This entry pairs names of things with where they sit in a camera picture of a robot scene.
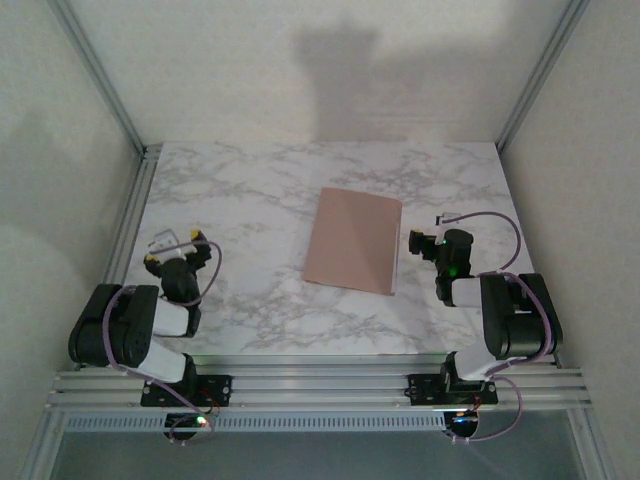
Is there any brown paper folder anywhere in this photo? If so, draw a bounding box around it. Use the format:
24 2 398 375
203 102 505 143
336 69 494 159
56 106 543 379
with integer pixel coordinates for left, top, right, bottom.
301 186 404 298

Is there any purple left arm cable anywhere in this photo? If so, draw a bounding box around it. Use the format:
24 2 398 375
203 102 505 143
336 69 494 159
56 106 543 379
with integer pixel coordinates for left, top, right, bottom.
104 239 224 446

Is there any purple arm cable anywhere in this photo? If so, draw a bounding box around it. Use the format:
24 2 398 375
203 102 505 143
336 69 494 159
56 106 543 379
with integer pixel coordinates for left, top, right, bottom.
104 239 224 446
442 210 555 446

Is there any aluminium side rail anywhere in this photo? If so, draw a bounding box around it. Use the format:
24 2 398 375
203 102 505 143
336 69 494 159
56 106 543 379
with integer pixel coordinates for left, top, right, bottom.
78 143 162 357

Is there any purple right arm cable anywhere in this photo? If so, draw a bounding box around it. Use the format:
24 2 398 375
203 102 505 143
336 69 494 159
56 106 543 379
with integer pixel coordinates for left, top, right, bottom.
442 210 555 446

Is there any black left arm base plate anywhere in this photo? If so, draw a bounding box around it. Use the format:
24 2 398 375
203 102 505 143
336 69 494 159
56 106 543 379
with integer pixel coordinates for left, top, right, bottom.
140 374 234 408

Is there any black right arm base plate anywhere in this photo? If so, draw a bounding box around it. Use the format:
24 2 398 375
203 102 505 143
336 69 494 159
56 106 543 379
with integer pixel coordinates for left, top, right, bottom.
408 372 500 406

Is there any narrow aluminium frame rail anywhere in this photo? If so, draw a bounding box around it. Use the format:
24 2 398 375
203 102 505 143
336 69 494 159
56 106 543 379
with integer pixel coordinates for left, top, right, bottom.
79 352 560 370

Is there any wide aluminium frame rail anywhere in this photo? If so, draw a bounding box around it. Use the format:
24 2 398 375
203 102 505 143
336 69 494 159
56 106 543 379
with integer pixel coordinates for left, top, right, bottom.
46 368 595 414

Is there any grey slotted cable duct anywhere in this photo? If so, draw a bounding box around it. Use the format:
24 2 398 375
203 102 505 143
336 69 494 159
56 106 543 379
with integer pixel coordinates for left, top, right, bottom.
63 412 447 434

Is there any aluminium frame post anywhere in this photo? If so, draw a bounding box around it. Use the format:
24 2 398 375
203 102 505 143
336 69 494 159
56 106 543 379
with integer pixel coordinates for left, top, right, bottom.
493 0 592 154
47 0 147 157
19 409 69 480
569 407 619 480

